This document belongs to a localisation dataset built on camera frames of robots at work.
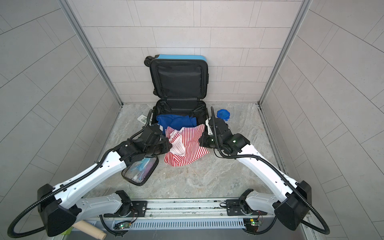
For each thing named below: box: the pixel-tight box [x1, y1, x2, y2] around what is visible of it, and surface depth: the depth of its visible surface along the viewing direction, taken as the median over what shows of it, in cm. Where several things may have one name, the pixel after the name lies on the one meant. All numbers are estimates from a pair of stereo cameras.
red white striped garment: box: [164, 124, 210, 167], surface depth 75 cm
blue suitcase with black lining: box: [144, 54, 209, 125], surface depth 98 cm
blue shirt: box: [156, 114, 198, 135], surface depth 101 cm
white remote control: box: [137, 114, 147, 124], surface depth 107 cm
